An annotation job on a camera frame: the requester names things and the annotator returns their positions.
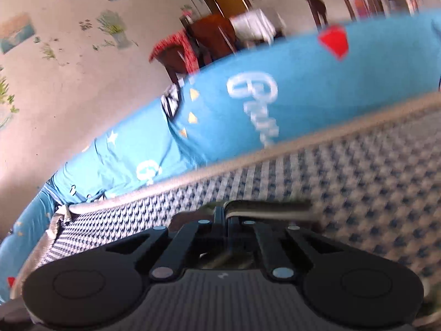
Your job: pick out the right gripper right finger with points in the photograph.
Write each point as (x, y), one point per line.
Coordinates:
(347, 286)

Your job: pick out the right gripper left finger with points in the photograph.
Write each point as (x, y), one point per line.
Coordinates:
(96, 288)

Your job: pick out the green brown striped shirt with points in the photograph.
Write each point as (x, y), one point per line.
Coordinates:
(293, 210)

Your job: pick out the houndstooth sofa seat cushion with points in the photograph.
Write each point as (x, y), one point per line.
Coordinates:
(374, 183)

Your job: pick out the blue printed sofa back cover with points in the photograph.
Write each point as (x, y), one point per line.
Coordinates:
(240, 104)

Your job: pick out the red patterned cloth on chair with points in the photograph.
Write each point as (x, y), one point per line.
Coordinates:
(176, 51)

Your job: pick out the dark wooden dining chair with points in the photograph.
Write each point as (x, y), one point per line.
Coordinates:
(212, 38)

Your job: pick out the white clothed dining table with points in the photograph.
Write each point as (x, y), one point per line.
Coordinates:
(262, 24)

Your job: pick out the dark wooden chair right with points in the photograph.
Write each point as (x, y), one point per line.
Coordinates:
(319, 12)

